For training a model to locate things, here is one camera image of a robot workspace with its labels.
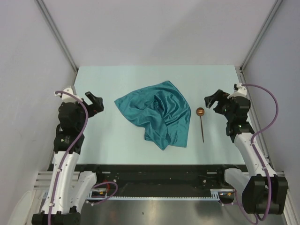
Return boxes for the white slotted cable duct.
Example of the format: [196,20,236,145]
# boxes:
[86,188,234,202]

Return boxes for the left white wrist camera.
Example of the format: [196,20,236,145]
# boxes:
[54,85,83,103]

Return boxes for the left aluminium frame post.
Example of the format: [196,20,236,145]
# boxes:
[34,0,79,74]

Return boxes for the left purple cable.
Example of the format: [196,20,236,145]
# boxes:
[46,90,89,225]

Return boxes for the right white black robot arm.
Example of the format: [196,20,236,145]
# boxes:
[204,87,288,215]

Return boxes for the right aluminium frame post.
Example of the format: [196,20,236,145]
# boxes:
[240,0,284,73]

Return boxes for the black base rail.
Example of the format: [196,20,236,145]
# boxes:
[75,164,247,199]

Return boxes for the aluminium extrusion rail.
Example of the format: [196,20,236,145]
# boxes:
[238,67,300,225]

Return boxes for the aluminium frame post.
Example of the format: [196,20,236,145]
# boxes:
[240,0,284,73]
[34,0,79,74]

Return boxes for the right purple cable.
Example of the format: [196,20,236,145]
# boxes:
[234,83,279,223]

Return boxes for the teal satin napkin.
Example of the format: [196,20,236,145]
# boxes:
[114,81,191,150]

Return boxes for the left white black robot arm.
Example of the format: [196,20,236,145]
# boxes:
[31,87,104,225]

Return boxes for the copper spoon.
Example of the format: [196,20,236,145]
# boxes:
[196,107,205,142]

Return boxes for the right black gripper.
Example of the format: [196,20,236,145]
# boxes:
[204,89,234,121]

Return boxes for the purple cable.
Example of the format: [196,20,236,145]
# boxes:
[234,83,279,223]
[46,90,89,225]

